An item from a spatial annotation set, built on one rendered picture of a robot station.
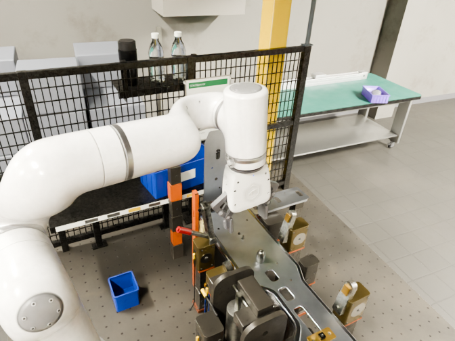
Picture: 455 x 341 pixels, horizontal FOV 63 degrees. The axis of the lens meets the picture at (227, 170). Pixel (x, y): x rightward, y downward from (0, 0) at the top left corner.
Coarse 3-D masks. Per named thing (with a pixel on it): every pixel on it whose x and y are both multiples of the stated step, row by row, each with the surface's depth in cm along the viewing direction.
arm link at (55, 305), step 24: (0, 240) 54; (24, 240) 54; (48, 240) 58; (0, 264) 51; (24, 264) 50; (48, 264) 52; (0, 288) 48; (24, 288) 48; (48, 288) 49; (72, 288) 53; (0, 312) 48; (24, 312) 48; (48, 312) 49; (72, 312) 53; (24, 336) 49; (48, 336) 57; (72, 336) 62; (96, 336) 70
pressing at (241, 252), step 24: (216, 216) 154; (240, 216) 155; (240, 240) 143; (264, 240) 143; (240, 264) 132; (264, 264) 133; (288, 264) 133; (264, 288) 123; (288, 288) 124; (288, 312) 116; (312, 312) 117; (336, 336) 110
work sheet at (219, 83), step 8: (184, 80) 159; (192, 80) 161; (200, 80) 162; (208, 80) 164; (216, 80) 166; (224, 80) 168; (192, 88) 163; (200, 88) 164; (208, 88) 166; (216, 88) 168; (224, 88) 170; (200, 136) 177
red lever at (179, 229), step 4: (176, 228) 125; (180, 228) 125; (184, 228) 126; (180, 232) 125; (184, 232) 126; (188, 232) 127; (192, 232) 128; (196, 232) 130; (200, 232) 131; (200, 236) 131; (204, 236) 132; (208, 236) 133
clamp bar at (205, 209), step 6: (204, 204) 125; (210, 204) 127; (198, 210) 125; (204, 210) 124; (210, 210) 125; (204, 216) 126; (210, 216) 127; (204, 222) 130; (210, 222) 128; (204, 228) 133; (210, 228) 130; (210, 234) 131
